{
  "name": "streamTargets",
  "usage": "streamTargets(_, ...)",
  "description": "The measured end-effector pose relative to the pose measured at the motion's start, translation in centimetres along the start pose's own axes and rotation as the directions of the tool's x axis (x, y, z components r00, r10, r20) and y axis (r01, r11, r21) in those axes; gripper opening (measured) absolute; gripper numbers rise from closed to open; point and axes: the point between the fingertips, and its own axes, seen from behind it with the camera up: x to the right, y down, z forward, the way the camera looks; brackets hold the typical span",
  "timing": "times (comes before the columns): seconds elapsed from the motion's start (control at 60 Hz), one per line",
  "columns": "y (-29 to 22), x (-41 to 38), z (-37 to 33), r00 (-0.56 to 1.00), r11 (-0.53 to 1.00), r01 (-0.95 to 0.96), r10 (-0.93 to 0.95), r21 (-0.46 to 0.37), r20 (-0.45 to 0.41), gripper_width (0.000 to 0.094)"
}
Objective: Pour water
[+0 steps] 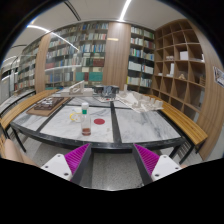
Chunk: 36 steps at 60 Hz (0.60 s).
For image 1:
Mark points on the dark grey building model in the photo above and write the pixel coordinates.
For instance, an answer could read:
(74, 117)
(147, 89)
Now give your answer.
(106, 91)

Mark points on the white mug yellow handle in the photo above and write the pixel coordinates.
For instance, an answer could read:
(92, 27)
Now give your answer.
(76, 115)

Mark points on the white architectural model tall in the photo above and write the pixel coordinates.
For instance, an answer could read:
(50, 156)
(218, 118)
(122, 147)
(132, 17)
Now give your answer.
(77, 90)

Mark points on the bookshelf with books centre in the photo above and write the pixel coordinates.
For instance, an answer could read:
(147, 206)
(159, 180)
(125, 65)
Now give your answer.
(141, 59)

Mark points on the wooden bench left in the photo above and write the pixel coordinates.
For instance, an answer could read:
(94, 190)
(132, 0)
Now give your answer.
(18, 109)

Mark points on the marble table black frame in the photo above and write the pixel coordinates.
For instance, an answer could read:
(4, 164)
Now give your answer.
(120, 127)

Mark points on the wooden bench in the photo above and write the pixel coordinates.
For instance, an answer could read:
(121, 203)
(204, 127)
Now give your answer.
(18, 109)
(194, 134)

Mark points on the dark architectural model wooden board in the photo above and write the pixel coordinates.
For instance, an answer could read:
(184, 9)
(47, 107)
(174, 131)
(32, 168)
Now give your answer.
(47, 106)

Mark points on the red round coaster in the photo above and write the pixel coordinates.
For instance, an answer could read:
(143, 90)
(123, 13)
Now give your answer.
(99, 121)

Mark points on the glass fronted bookshelf left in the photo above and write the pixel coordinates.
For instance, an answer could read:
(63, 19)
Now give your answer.
(64, 57)

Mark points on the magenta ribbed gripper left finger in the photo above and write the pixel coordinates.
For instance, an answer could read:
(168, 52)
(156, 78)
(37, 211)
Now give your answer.
(70, 166)

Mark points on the wooden cubby shelf right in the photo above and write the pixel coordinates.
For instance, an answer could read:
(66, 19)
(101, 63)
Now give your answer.
(179, 67)

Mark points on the wooden bench right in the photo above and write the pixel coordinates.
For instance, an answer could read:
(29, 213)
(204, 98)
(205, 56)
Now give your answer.
(194, 134)

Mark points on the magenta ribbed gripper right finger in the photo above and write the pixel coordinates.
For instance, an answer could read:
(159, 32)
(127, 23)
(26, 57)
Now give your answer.
(151, 166)

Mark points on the white architectural model sprawling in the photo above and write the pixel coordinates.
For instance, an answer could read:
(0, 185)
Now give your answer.
(139, 102)

